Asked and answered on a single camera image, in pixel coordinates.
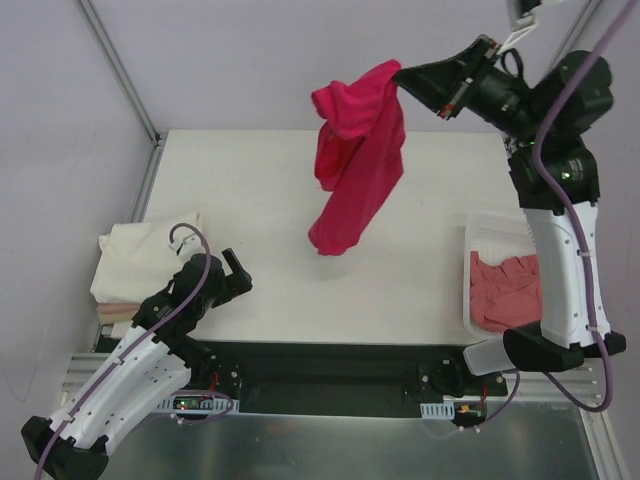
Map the magenta t-shirt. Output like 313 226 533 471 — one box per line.
308 59 406 256

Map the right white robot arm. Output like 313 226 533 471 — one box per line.
393 36 627 395

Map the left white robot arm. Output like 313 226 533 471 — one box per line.
21 249 252 479

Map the white plastic basket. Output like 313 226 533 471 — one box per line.
462 212 537 338

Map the salmon pink t-shirt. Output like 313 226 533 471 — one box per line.
469 251 543 333

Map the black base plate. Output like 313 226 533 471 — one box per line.
170 337 507 418

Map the left white cable duct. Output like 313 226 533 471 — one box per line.
153 395 240 416

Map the white cable duct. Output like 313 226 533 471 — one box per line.
153 395 240 416
420 401 456 421

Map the right aluminium frame post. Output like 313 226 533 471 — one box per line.
547 0 604 71

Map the aluminium frame post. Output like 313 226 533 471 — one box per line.
75 0 162 147
547 0 604 71

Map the left aluminium frame post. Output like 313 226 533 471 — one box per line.
75 0 162 147

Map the right white cable duct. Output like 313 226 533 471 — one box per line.
420 401 456 421

